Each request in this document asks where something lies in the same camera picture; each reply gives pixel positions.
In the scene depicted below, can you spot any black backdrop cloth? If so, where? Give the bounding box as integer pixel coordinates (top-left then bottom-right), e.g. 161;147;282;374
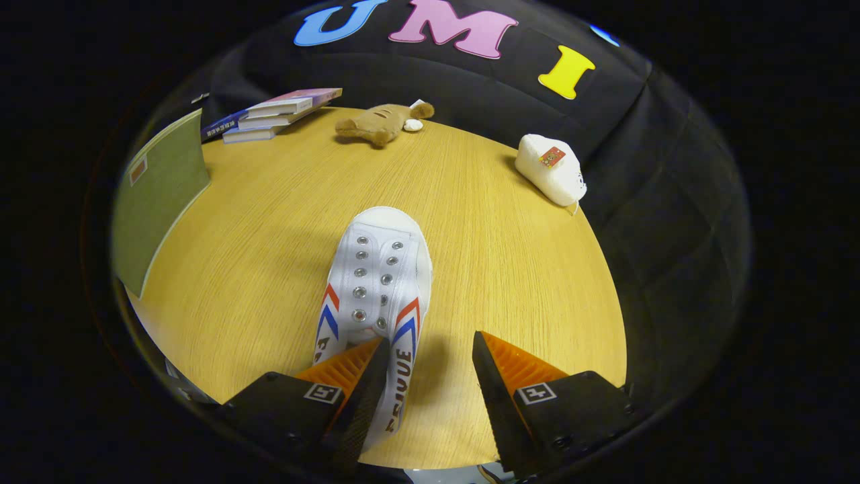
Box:
161;0;752;417

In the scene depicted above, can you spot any grey paperback book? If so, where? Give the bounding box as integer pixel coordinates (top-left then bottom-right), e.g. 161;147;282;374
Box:
236;111;313;132

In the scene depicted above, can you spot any pink cover book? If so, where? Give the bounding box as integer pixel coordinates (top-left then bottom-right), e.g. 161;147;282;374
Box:
247;87;343;120

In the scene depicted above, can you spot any white canvas shoe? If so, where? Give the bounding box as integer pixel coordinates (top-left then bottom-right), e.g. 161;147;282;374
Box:
312;206;434;451

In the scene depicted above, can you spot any white plush toy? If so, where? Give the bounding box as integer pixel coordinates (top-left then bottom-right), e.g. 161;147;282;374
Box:
515;133;588;208

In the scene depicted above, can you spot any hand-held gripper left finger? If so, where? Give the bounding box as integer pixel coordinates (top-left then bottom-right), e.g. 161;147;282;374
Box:
218;336;392;471

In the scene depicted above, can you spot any brown plush toy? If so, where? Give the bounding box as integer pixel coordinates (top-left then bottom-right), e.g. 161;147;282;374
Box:
335;101;435;149

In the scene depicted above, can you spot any dark blue book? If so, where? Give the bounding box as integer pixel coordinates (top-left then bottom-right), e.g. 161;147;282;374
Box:
200;108;253;142

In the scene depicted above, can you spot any pale blue book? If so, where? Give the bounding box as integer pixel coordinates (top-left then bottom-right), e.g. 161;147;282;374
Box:
222;124;280;145

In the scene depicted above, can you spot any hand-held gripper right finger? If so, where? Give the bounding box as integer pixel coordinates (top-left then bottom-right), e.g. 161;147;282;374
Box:
472;331;636;479

